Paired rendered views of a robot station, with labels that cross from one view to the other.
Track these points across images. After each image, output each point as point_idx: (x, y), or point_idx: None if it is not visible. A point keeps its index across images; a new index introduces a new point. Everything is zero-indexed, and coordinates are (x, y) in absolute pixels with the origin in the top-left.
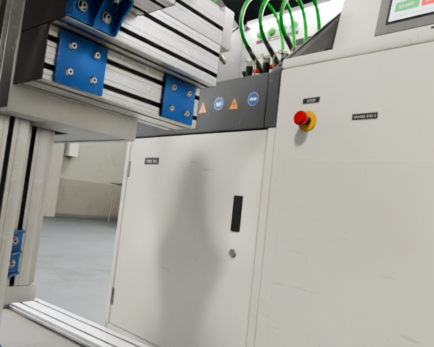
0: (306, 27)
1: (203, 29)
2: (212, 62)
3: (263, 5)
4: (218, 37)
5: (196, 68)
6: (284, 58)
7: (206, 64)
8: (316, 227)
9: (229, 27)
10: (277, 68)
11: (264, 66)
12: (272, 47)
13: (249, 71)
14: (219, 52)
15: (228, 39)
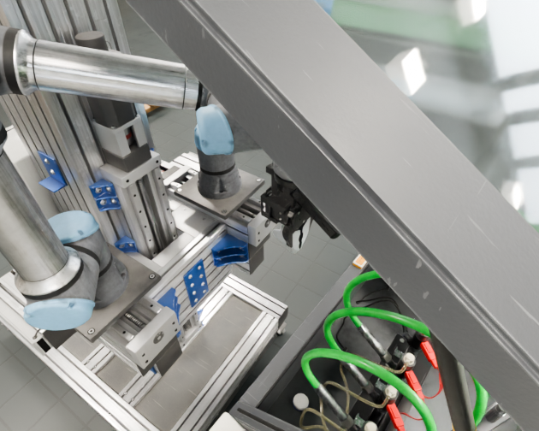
0: (476, 405)
1: (118, 348)
2: (133, 365)
3: (328, 317)
4: (130, 357)
5: (125, 361)
6: (381, 396)
7: (130, 363)
8: None
9: (134, 357)
10: (233, 409)
11: (397, 364)
12: (350, 369)
13: (412, 340)
14: (135, 364)
15: (138, 363)
